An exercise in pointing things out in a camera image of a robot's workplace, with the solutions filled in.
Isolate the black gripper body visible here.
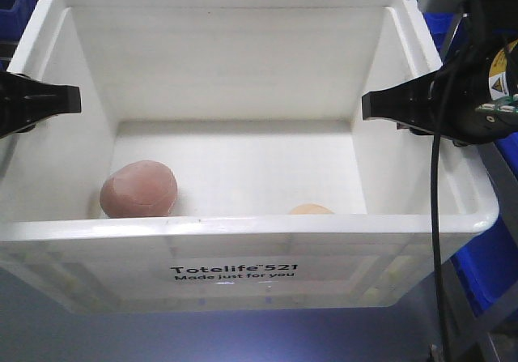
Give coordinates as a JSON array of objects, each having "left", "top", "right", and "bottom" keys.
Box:
[{"left": 430, "top": 33, "right": 517, "bottom": 144}]

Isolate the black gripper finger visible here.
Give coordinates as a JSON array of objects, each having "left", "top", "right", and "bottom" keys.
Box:
[
  {"left": 361, "top": 71, "right": 439, "bottom": 135},
  {"left": 1, "top": 70, "right": 82, "bottom": 138}
]

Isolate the pink worn tennis ball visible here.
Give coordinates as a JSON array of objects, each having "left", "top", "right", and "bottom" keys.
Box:
[{"left": 100, "top": 160, "right": 178, "bottom": 218}]

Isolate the yellow tennis ball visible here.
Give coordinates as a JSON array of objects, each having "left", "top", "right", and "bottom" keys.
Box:
[{"left": 289, "top": 203, "right": 333, "bottom": 215}]

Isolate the white plastic tote box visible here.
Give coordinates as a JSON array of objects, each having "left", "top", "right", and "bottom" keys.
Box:
[{"left": 0, "top": 0, "right": 500, "bottom": 314}]

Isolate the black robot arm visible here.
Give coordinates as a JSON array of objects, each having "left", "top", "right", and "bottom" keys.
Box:
[{"left": 362, "top": 0, "right": 517, "bottom": 145}]

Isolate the blue bin left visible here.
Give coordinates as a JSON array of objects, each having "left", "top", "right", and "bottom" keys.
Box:
[{"left": 1, "top": 0, "right": 36, "bottom": 41}]

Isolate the blue storage bin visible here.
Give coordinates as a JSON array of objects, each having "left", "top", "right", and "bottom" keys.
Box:
[{"left": 452, "top": 134, "right": 517, "bottom": 317}]

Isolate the black cable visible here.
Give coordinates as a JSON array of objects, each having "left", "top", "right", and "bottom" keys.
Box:
[{"left": 429, "top": 45, "right": 453, "bottom": 362}]

